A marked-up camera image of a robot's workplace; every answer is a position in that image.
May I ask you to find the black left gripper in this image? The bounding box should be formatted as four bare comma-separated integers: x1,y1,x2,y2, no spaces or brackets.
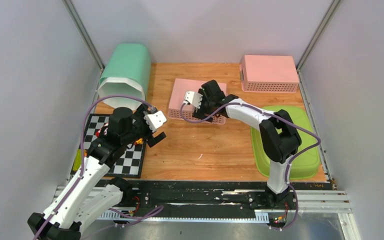
122,103,166,147

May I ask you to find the pink perforated plastic basket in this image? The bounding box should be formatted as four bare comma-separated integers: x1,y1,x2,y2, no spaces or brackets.
168,78,227,125

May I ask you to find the large lime green tub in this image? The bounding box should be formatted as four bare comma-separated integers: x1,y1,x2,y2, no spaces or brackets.
250,105,321,181

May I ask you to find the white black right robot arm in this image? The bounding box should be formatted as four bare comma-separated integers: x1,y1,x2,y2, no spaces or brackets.
183,80,302,209

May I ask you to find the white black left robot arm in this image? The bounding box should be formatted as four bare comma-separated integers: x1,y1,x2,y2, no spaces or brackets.
27,104,167,240

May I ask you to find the blue yellow toy car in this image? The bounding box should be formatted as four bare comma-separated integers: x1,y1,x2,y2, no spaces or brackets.
134,138,144,146

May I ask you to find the black white checkerboard mat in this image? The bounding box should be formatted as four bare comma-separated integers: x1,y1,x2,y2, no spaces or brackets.
83,113,147,179

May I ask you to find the red white toy block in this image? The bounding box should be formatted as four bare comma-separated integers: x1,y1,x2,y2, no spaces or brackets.
94,122,109,137

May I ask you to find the mint green trash bin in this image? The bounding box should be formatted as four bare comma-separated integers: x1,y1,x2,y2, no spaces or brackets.
97,43,151,101

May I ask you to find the green orange toy block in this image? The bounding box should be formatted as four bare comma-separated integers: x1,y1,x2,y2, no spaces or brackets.
71,148,86,175

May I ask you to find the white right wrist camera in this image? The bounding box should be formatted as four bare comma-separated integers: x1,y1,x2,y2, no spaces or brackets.
183,91,203,109

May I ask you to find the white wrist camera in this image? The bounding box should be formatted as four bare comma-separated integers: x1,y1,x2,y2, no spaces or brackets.
183,91,203,109
144,110,167,133

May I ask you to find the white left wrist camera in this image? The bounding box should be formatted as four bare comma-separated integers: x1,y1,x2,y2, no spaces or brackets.
144,110,167,133

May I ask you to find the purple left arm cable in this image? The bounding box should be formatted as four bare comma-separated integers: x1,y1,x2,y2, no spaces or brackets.
31,95,165,240

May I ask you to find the left aluminium frame post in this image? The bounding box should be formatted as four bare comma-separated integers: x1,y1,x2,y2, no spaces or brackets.
62,0,105,71

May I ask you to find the aluminium frame post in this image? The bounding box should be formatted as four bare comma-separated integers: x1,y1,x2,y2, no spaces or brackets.
295,0,342,71
62,0,105,71

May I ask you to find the right aluminium frame post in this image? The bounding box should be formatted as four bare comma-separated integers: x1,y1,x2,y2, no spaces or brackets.
295,0,342,71

